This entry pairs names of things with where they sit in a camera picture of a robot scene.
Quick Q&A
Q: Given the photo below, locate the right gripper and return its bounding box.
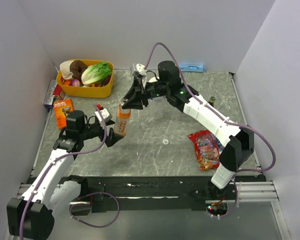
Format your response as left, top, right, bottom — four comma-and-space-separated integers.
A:
121, 76, 170, 111

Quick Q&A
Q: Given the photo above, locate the orange drink bottle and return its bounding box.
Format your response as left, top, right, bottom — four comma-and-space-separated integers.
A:
113, 98, 131, 136

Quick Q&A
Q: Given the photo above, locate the white green cap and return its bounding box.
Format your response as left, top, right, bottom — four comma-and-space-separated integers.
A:
162, 139, 169, 145

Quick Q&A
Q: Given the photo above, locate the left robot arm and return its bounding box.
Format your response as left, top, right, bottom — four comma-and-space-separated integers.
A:
6, 105, 122, 240

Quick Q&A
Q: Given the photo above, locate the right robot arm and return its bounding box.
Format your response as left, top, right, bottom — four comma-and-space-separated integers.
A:
123, 60, 255, 200

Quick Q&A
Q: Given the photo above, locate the green glass bottle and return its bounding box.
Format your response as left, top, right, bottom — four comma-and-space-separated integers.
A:
208, 96, 216, 106

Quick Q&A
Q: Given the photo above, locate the toilet paper roll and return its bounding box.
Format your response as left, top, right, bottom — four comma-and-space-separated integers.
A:
148, 77, 158, 84

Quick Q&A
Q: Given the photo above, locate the yellow plastic bin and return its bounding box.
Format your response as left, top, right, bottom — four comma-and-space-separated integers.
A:
56, 59, 114, 99

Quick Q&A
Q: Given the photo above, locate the toy lettuce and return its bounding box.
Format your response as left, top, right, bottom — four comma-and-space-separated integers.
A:
81, 61, 112, 86

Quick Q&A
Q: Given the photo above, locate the orange razor box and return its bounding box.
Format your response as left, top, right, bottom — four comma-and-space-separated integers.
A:
53, 98, 74, 130

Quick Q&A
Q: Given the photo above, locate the purple toy onion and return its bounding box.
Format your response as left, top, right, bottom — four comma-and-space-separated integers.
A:
70, 79, 81, 87

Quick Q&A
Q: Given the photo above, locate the red small box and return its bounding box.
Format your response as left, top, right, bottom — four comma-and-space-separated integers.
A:
52, 84, 66, 100

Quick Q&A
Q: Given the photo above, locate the blue tissue pack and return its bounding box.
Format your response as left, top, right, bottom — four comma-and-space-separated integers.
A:
179, 64, 206, 73

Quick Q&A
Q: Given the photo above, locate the brown plush donut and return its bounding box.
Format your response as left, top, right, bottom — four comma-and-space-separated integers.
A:
69, 60, 88, 81

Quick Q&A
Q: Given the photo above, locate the purple white box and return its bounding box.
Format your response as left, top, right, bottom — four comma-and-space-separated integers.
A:
43, 79, 57, 109

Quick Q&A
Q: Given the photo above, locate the beige plush toy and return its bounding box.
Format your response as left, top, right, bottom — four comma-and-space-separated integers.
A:
59, 60, 74, 80

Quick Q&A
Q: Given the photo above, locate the red snack bag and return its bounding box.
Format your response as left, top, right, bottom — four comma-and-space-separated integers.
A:
187, 130, 223, 172

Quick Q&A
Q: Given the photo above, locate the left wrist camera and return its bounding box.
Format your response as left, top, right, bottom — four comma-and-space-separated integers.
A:
94, 104, 113, 124

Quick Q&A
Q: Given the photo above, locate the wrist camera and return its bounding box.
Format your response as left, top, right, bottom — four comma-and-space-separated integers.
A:
94, 104, 113, 124
130, 63, 147, 78

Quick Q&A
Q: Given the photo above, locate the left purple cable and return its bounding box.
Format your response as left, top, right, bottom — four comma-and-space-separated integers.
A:
18, 104, 121, 240

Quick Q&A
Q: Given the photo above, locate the purple cable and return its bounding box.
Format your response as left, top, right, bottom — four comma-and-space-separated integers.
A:
144, 42, 277, 218
18, 104, 121, 240

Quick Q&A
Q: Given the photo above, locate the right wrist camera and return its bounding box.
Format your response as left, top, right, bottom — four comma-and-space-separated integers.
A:
130, 63, 147, 78

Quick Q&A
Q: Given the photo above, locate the black base frame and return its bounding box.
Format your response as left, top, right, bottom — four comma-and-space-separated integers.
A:
29, 175, 266, 215

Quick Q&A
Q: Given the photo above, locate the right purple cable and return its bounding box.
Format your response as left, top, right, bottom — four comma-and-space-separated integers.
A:
144, 42, 277, 218

